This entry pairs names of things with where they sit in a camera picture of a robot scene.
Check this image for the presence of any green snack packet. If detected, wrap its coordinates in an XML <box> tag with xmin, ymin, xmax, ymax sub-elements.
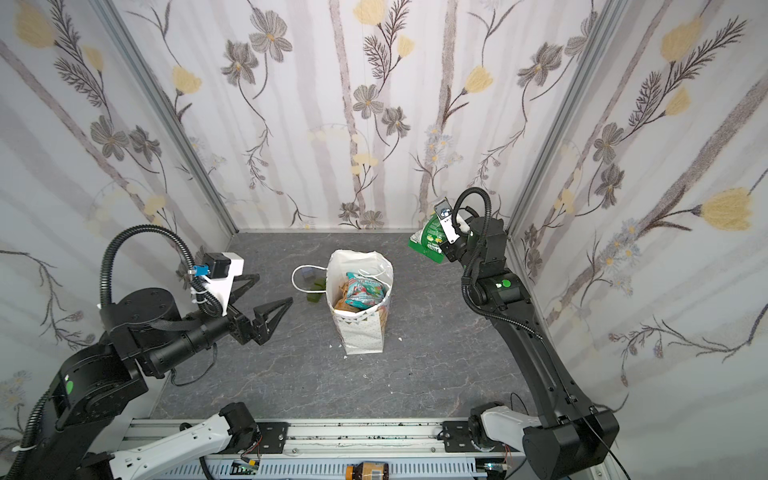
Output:
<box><xmin>408</xmin><ymin>213</ymin><xmax>446</xmax><ymax>264</ymax></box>

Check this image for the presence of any white paper bag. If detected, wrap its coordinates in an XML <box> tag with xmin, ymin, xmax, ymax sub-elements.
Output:
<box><xmin>291</xmin><ymin>250</ymin><xmax>394</xmax><ymax>355</ymax></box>

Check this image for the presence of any orange paper snack packet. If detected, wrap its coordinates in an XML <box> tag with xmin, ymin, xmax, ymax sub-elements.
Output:
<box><xmin>334</xmin><ymin>282</ymin><xmax>361</xmax><ymax>313</ymax></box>

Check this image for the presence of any teal mint candy packet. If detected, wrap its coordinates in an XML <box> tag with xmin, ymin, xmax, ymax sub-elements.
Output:
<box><xmin>345</xmin><ymin>272</ymin><xmax>388</xmax><ymax>311</ymax></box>

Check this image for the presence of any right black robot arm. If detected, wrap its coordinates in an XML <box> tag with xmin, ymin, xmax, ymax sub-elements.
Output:
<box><xmin>434</xmin><ymin>187</ymin><xmax>620</xmax><ymax>479</ymax></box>

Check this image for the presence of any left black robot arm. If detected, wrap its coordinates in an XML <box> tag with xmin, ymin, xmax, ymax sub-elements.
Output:
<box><xmin>5</xmin><ymin>224</ymin><xmax>293</xmax><ymax>479</ymax></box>

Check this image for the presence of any green block strip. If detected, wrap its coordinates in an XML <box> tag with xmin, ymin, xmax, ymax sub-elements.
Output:
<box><xmin>306</xmin><ymin>278</ymin><xmax>326</xmax><ymax>303</ymax></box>

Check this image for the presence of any yellow black connector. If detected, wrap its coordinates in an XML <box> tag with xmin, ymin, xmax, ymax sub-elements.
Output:
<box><xmin>345</xmin><ymin>461</ymin><xmax>390</xmax><ymax>480</ymax></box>

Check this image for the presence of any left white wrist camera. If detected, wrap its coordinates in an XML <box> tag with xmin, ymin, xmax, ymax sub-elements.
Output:
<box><xmin>188</xmin><ymin>252</ymin><xmax>244</xmax><ymax>316</ymax></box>

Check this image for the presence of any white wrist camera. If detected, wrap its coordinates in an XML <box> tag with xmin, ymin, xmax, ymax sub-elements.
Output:
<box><xmin>434</xmin><ymin>198</ymin><xmax>470</xmax><ymax>244</ymax></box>
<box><xmin>188</xmin><ymin>252</ymin><xmax>244</xmax><ymax>316</ymax></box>

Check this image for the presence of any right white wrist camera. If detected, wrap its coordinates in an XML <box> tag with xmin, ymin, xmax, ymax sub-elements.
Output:
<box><xmin>434</xmin><ymin>198</ymin><xmax>470</xmax><ymax>244</ymax></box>

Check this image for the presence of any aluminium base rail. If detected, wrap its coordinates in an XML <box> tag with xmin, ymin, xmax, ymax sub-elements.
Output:
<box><xmin>116</xmin><ymin>416</ymin><xmax>613</xmax><ymax>464</ymax></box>

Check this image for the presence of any white slotted cable duct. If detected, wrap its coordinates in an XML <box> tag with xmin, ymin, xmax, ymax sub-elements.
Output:
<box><xmin>128</xmin><ymin>458</ymin><xmax>487</xmax><ymax>480</ymax></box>

